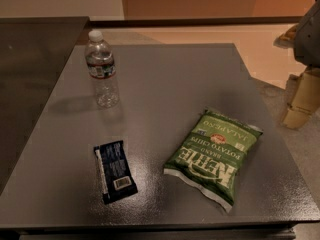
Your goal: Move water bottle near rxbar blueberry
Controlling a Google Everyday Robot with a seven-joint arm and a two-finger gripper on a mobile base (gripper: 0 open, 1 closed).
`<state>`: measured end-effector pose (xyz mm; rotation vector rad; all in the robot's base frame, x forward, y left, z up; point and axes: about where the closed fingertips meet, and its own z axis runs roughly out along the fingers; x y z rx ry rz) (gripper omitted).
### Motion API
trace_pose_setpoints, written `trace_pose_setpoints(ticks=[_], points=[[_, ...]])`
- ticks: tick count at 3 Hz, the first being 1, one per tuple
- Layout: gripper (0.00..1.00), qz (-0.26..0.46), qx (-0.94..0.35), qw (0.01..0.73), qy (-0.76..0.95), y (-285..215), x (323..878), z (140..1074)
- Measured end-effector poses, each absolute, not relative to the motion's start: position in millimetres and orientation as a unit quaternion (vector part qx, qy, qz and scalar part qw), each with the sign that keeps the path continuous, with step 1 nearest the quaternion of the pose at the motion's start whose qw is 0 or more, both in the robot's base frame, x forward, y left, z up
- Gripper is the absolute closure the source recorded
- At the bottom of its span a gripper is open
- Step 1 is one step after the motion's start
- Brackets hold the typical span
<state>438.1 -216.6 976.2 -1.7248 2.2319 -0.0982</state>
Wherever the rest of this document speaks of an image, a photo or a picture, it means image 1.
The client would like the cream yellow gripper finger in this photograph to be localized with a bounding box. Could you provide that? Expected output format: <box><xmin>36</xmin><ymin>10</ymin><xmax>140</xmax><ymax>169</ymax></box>
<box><xmin>282</xmin><ymin>67</ymin><xmax>320</xmax><ymax>129</ymax></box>

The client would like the clear plastic water bottle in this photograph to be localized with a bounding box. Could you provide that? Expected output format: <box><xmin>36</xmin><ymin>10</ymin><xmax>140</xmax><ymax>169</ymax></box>
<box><xmin>85</xmin><ymin>30</ymin><xmax>120</xmax><ymax>108</ymax></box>

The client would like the dark blue rxbar wrapper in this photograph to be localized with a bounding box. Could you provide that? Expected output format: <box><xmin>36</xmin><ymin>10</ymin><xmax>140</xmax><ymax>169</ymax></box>
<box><xmin>94</xmin><ymin>140</ymin><xmax>138</xmax><ymax>204</ymax></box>

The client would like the green jalapeno chips bag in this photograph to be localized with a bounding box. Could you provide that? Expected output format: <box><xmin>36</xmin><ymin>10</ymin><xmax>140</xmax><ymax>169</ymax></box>
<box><xmin>164</xmin><ymin>109</ymin><xmax>263</xmax><ymax>212</ymax></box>

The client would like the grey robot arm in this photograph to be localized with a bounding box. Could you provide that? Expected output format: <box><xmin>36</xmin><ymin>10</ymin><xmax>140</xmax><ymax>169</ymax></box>
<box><xmin>273</xmin><ymin>0</ymin><xmax>320</xmax><ymax>129</ymax></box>

